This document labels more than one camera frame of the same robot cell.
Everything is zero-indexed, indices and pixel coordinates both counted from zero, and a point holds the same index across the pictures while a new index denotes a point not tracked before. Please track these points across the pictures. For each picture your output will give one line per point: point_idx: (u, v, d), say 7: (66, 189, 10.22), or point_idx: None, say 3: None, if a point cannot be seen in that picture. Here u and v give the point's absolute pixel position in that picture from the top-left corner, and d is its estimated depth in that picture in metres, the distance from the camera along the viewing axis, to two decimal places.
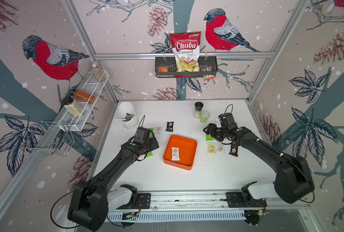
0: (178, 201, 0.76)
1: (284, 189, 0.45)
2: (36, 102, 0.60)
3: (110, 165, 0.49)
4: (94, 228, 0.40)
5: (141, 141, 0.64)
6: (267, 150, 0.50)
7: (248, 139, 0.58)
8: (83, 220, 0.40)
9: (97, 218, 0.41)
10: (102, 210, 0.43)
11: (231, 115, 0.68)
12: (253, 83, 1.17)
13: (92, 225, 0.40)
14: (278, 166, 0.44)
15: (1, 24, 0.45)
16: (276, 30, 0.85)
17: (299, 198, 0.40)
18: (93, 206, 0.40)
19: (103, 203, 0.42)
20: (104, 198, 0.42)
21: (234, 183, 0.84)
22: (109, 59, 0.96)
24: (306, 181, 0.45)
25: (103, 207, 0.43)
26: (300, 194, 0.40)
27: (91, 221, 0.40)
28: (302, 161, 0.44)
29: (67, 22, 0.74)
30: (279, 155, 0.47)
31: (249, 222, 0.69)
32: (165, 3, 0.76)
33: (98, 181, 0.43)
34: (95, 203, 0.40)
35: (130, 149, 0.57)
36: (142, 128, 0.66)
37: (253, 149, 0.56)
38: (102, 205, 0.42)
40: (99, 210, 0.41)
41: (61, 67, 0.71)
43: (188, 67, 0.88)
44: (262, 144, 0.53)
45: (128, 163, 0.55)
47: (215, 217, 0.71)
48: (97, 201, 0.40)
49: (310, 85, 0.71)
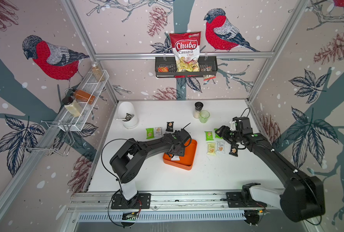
0: (178, 201, 0.76)
1: (291, 205, 0.43)
2: (36, 102, 0.60)
3: (154, 141, 0.56)
4: (123, 180, 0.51)
5: (181, 137, 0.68)
6: (279, 162, 0.48)
7: (261, 147, 0.55)
8: (119, 169, 0.48)
9: (128, 174, 0.47)
10: (134, 171, 0.49)
11: (247, 119, 0.66)
12: (253, 83, 1.17)
13: (123, 177, 0.46)
14: (289, 181, 0.42)
15: (1, 24, 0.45)
16: (276, 30, 0.85)
17: (305, 218, 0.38)
18: (133, 162, 0.47)
19: (138, 166, 0.49)
20: (141, 162, 0.49)
21: (234, 183, 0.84)
22: (109, 59, 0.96)
24: (317, 203, 0.42)
25: (136, 169, 0.49)
26: (306, 214, 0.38)
27: (124, 173, 0.46)
28: (317, 182, 0.41)
29: (67, 21, 0.74)
30: (293, 171, 0.44)
31: (249, 222, 0.69)
32: (165, 3, 0.76)
33: (143, 146, 0.50)
34: (136, 160, 0.47)
35: (172, 138, 0.64)
36: (186, 130, 0.73)
37: (266, 158, 0.54)
38: (137, 166, 0.48)
40: (133, 168, 0.48)
41: (60, 67, 0.71)
43: (188, 67, 0.88)
44: (276, 156, 0.50)
45: (165, 148, 0.61)
47: (215, 217, 0.71)
48: (137, 159, 0.47)
49: (310, 85, 0.71)
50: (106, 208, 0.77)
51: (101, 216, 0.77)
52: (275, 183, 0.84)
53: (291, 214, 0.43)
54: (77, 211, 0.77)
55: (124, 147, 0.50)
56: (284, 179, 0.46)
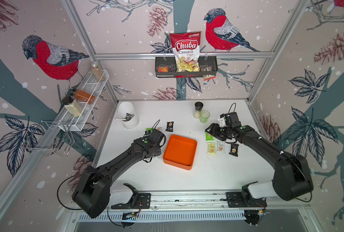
0: (178, 201, 0.76)
1: (281, 185, 0.46)
2: (36, 102, 0.60)
3: (118, 158, 0.49)
4: (93, 214, 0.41)
5: (154, 140, 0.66)
6: (266, 147, 0.51)
7: (250, 137, 0.58)
8: (85, 206, 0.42)
9: (97, 206, 0.42)
10: (103, 200, 0.43)
11: (235, 113, 0.70)
12: (253, 83, 1.17)
13: (91, 213, 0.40)
14: (277, 162, 0.45)
15: (1, 24, 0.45)
16: (276, 30, 0.85)
17: (296, 195, 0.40)
18: (96, 195, 0.41)
19: (105, 194, 0.43)
20: (108, 188, 0.43)
21: (234, 183, 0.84)
22: (109, 59, 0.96)
24: (305, 180, 0.45)
25: (105, 196, 0.44)
26: (297, 192, 0.44)
27: (90, 209, 0.41)
28: (302, 160, 0.45)
29: (67, 21, 0.74)
30: (279, 152, 0.48)
31: (249, 222, 0.69)
32: (165, 3, 0.76)
33: (105, 170, 0.44)
34: (97, 192, 0.41)
35: (141, 145, 0.58)
36: (157, 130, 0.68)
37: (255, 146, 0.57)
38: (104, 195, 0.43)
40: (101, 198, 0.42)
41: (60, 67, 0.71)
43: (188, 67, 0.88)
44: (263, 142, 0.54)
45: (136, 158, 0.56)
47: (216, 217, 0.71)
48: (99, 190, 0.41)
49: (310, 85, 0.71)
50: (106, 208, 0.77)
51: (101, 216, 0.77)
52: None
53: (282, 194, 0.46)
54: (77, 211, 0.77)
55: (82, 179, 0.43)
56: (273, 162, 0.49)
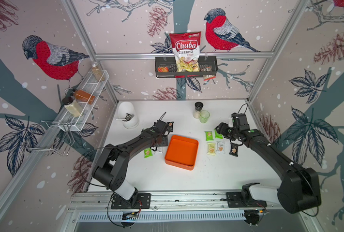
0: (178, 201, 0.76)
1: (287, 197, 0.44)
2: (36, 102, 0.60)
3: (133, 140, 0.54)
4: (112, 187, 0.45)
5: (159, 130, 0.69)
6: (275, 155, 0.49)
7: (259, 142, 0.56)
8: (105, 179, 0.45)
9: (116, 179, 0.45)
10: (121, 175, 0.47)
11: (244, 116, 0.67)
12: (253, 83, 1.17)
13: (111, 184, 0.44)
14: (285, 174, 0.43)
15: (1, 24, 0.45)
16: (276, 30, 0.85)
17: (302, 210, 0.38)
18: (117, 166, 0.45)
19: (125, 168, 0.48)
20: (127, 163, 0.47)
21: (233, 183, 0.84)
22: (109, 59, 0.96)
24: (313, 195, 0.43)
25: (124, 171, 0.48)
26: (303, 206, 0.42)
27: (111, 180, 0.44)
28: (312, 174, 0.42)
29: (67, 21, 0.74)
30: (289, 164, 0.45)
31: (249, 222, 0.69)
32: (165, 3, 0.76)
33: (124, 148, 0.49)
34: (119, 163, 0.45)
35: (150, 132, 0.63)
36: (161, 121, 0.73)
37: (263, 153, 0.54)
38: (124, 169, 0.47)
40: (121, 171, 0.46)
41: (60, 67, 0.71)
43: (188, 67, 0.88)
44: (272, 150, 0.51)
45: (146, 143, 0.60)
47: (216, 217, 0.71)
48: (121, 163, 0.45)
49: (310, 85, 0.71)
50: (106, 208, 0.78)
51: (100, 216, 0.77)
52: (275, 183, 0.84)
53: (288, 206, 0.44)
54: (77, 211, 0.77)
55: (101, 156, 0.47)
56: (280, 172, 0.47)
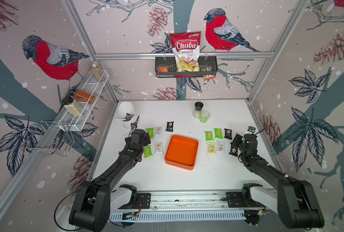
0: (178, 201, 0.76)
1: (285, 208, 0.43)
2: (36, 102, 0.60)
3: (111, 168, 0.50)
4: (97, 229, 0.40)
5: (137, 147, 0.68)
6: (273, 171, 0.52)
7: (260, 164, 0.60)
8: (87, 221, 0.40)
9: (100, 217, 0.41)
10: (106, 211, 0.43)
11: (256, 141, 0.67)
12: (253, 83, 1.17)
13: (95, 226, 0.40)
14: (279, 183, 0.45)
15: (1, 24, 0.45)
16: (276, 30, 0.85)
17: (300, 224, 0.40)
18: (98, 204, 0.41)
19: (107, 203, 0.43)
20: (108, 196, 0.43)
21: (234, 183, 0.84)
22: (109, 59, 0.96)
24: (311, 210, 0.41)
25: (107, 207, 0.43)
26: (300, 219, 0.41)
27: (94, 221, 0.40)
28: (306, 186, 0.44)
29: (67, 21, 0.74)
30: (284, 176, 0.47)
31: (249, 222, 0.69)
32: (165, 3, 0.76)
33: (101, 180, 0.45)
34: (99, 201, 0.41)
35: (128, 153, 0.60)
36: (136, 131, 0.66)
37: (262, 173, 0.58)
38: (106, 204, 0.43)
40: (104, 208, 0.42)
41: (60, 67, 0.71)
43: (188, 67, 0.88)
44: (271, 167, 0.55)
45: (127, 166, 0.57)
47: (216, 217, 0.71)
48: (100, 200, 0.41)
49: (310, 85, 0.71)
50: None
51: None
52: None
53: (286, 221, 0.43)
54: None
55: (77, 198, 0.42)
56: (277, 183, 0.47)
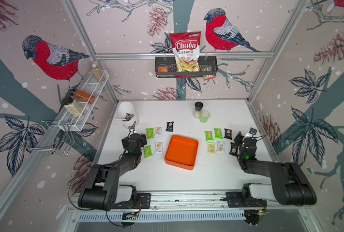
0: (178, 201, 0.76)
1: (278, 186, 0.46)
2: (36, 102, 0.60)
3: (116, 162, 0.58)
4: (105, 207, 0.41)
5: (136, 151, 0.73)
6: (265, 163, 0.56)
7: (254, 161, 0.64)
8: (97, 198, 0.42)
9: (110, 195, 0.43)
10: (114, 192, 0.45)
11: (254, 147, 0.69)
12: (253, 83, 1.17)
13: (105, 202, 0.42)
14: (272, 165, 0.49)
15: (1, 24, 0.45)
16: (276, 30, 0.85)
17: (293, 198, 0.43)
18: (110, 179, 0.44)
19: (116, 183, 0.46)
20: (118, 176, 0.47)
21: (233, 183, 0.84)
22: (109, 59, 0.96)
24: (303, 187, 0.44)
25: (116, 187, 0.46)
26: (293, 192, 0.43)
27: (105, 196, 0.42)
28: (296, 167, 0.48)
29: (67, 21, 0.74)
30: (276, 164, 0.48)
31: (249, 222, 0.69)
32: (165, 3, 0.76)
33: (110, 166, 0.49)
34: (111, 178, 0.45)
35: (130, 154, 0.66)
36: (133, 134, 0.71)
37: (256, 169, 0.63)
38: (115, 184, 0.46)
40: (114, 185, 0.45)
41: (60, 67, 0.71)
43: (188, 67, 0.88)
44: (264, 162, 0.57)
45: (129, 165, 0.61)
47: (215, 217, 0.71)
48: (112, 177, 0.45)
49: (310, 85, 0.71)
50: None
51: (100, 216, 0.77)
52: None
53: (281, 198, 0.45)
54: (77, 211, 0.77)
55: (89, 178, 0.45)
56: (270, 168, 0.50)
